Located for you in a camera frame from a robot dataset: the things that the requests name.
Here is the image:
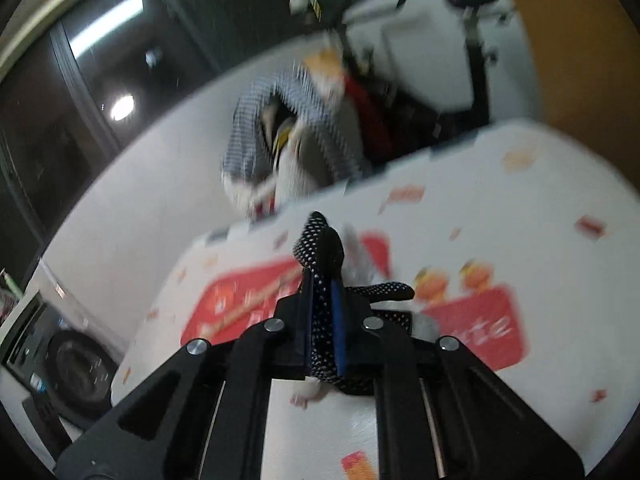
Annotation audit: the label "washing machine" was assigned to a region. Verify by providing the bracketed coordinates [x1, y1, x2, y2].
[0, 288, 126, 430]

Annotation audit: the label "black exercise bike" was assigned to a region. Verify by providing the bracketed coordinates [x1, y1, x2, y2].
[311, 0, 513, 168]

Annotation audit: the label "white fluffy clothes pile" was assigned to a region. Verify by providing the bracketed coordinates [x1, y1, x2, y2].
[221, 84, 367, 221]

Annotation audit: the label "striped black white shirt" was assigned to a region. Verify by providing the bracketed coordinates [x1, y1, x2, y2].
[220, 66, 364, 196]

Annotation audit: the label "wooden chopsticks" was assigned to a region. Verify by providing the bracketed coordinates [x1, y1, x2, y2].
[201, 268, 303, 337]

